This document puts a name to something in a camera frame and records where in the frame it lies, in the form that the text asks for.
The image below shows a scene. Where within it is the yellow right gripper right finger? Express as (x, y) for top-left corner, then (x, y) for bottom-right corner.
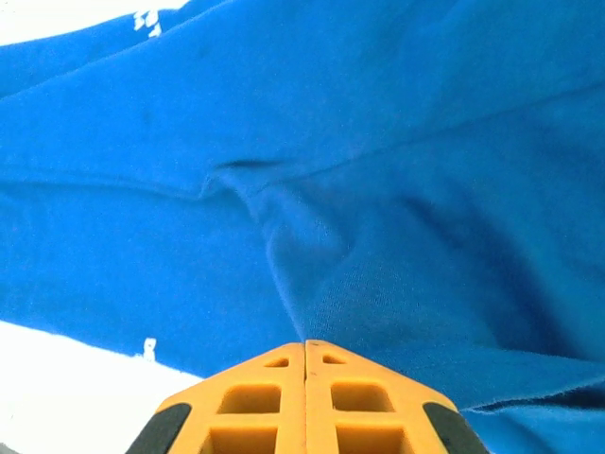
(305, 339), (491, 454)

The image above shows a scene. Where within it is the blue t-shirt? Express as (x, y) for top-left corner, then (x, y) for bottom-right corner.
(0, 0), (605, 454)

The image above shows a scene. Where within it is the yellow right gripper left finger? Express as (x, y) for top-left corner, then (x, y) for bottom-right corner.
(125, 340), (306, 454)

